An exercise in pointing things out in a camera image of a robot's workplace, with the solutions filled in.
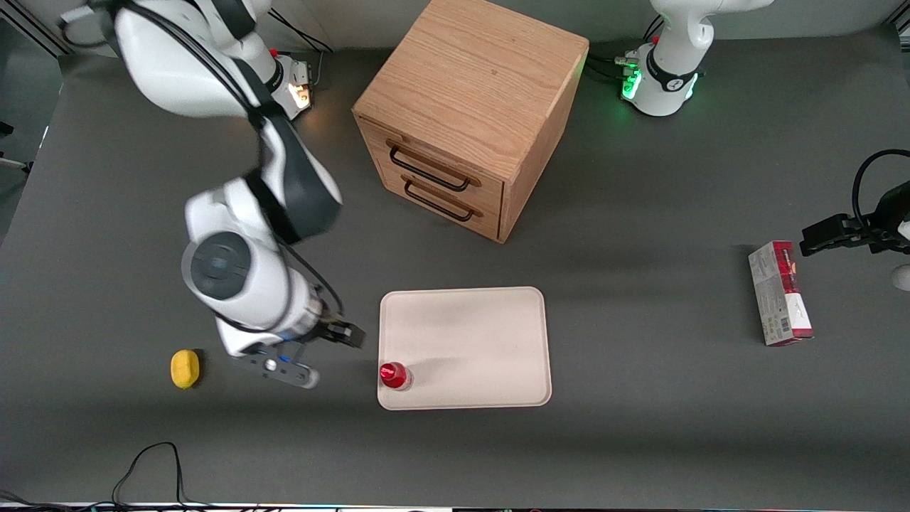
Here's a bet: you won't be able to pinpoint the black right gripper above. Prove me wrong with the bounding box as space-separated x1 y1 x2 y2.
294 301 368 350

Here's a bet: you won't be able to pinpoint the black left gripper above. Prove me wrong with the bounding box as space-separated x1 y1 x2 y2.
800 181 910 257

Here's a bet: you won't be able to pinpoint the red coke bottle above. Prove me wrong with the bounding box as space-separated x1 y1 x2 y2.
379 361 414 393

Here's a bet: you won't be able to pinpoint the beige rectangular tray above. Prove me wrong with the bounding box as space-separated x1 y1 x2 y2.
377 287 552 411

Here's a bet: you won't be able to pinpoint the grey and red carton box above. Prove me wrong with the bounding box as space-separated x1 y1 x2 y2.
748 240 815 348

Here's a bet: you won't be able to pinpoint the yellow lemon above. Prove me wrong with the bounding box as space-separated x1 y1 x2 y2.
171 349 201 390

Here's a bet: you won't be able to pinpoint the wooden two-drawer cabinet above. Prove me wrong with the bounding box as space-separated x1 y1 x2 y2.
352 0 590 245

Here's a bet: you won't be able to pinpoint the black left wrist cable loop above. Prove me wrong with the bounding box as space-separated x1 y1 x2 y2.
852 149 910 230

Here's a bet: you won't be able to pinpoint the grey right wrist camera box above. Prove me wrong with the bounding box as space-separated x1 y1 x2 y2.
230 344 319 390

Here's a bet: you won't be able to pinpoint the black metal drawer handle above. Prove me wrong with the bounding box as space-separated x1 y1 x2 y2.
403 178 475 223
388 145 473 193

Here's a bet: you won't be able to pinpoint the black looped floor cable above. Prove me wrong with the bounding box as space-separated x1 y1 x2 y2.
112 442 214 509

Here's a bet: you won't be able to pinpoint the black left arm base cables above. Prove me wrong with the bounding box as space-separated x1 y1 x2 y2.
586 17 665 85

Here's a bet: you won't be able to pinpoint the black arm base cables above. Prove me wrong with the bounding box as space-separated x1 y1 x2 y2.
269 6 339 92
586 17 665 85

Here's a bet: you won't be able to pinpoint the black right arm base cables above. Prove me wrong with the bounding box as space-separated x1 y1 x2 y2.
269 6 339 92

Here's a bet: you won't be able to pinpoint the black metal frame rail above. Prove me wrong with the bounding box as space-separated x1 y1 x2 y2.
0 3 72 58

